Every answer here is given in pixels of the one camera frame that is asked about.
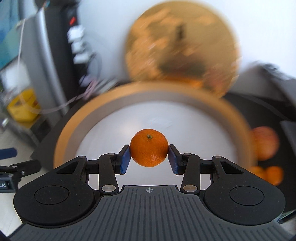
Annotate orange mandarin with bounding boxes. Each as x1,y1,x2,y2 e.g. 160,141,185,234
129,129,169,168
265,166,284,186

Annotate round gold box lid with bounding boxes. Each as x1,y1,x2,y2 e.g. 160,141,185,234
125,1,240,97

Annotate white foam box insert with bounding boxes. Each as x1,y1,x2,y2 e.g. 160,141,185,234
78,101,239,183

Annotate yellow box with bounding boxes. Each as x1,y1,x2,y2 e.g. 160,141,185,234
6,88,40,123

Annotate round gold box base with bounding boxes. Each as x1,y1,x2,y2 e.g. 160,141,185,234
53,81,256,169

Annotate red apple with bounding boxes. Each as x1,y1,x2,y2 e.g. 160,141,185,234
252,126,280,161

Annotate bottom white charger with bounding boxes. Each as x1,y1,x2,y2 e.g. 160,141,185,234
73,52,91,64

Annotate white charger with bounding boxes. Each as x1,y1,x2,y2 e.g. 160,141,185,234
67,25,85,43
71,41,86,54
73,52,91,64

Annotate middle white charger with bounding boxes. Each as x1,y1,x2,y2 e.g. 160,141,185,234
71,41,86,54

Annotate top white charger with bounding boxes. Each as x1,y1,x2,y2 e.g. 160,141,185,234
67,25,85,43

